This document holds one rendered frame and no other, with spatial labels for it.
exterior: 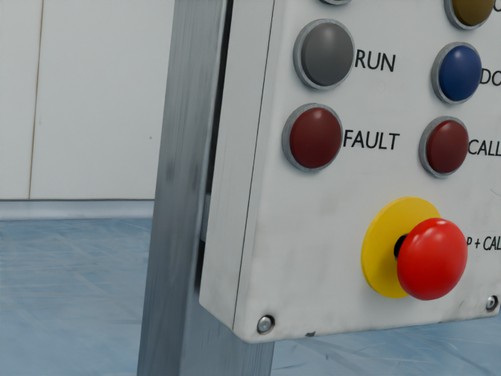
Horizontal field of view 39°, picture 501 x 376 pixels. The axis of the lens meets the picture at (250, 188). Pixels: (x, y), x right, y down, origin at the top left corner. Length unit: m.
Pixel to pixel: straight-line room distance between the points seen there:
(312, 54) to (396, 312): 0.15
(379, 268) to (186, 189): 0.11
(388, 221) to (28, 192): 3.71
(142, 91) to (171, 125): 3.75
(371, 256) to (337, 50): 0.10
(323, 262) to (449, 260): 0.06
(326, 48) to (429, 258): 0.11
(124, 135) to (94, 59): 0.46
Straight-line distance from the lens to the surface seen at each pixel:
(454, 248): 0.34
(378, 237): 0.35
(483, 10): 0.36
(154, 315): 0.42
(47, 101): 3.96
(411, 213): 0.36
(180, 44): 0.39
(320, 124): 0.31
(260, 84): 0.31
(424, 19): 0.35
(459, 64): 0.36
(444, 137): 0.36
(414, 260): 0.33
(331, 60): 0.31
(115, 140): 4.12
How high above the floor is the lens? 0.97
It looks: 10 degrees down
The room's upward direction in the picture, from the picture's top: 7 degrees clockwise
